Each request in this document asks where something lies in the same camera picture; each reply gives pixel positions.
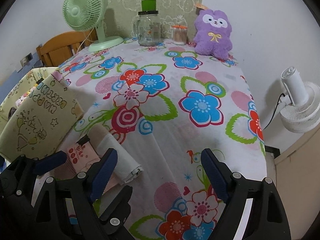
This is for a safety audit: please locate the white beige bag roll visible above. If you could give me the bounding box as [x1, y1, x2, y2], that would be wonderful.
[88, 124, 143, 191]

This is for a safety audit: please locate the pink wet wipes pack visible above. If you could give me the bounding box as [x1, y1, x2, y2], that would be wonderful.
[54, 135, 110, 180]

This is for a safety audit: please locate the yellow fabric storage box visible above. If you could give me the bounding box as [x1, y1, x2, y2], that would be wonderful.
[1, 70, 84, 163]

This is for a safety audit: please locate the beige wooden door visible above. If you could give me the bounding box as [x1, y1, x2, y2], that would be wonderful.
[275, 127, 319, 239]

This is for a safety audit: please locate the floral tablecloth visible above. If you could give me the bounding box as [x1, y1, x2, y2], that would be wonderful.
[59, 39, 267, 239]

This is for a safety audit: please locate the white standing fan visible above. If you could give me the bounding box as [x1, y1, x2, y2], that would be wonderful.
[272, 66, 320, 133]

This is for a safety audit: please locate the purple plush bunny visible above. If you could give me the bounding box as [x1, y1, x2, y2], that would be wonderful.
[194, 9, 233, 60]

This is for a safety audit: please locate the toothpick jar orange lid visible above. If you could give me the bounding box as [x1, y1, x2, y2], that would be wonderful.
[171, 25, 188, 45]

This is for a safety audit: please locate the glass mason jar mug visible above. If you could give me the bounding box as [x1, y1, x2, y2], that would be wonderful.
[133, 10, 161, 47]

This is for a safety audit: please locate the green desk fan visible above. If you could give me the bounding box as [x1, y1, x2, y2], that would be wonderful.
[62, 0, 124, 52]

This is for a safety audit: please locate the green patterned cardboard panel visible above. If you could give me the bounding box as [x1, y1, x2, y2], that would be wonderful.
[103, 0, 202, 41]

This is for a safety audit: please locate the green cup on jar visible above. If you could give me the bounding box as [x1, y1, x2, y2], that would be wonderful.
[141, 0, 157, 11]

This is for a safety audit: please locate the wall power socket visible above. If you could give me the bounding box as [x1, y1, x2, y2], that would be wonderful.
[20, 53, 33, 67]

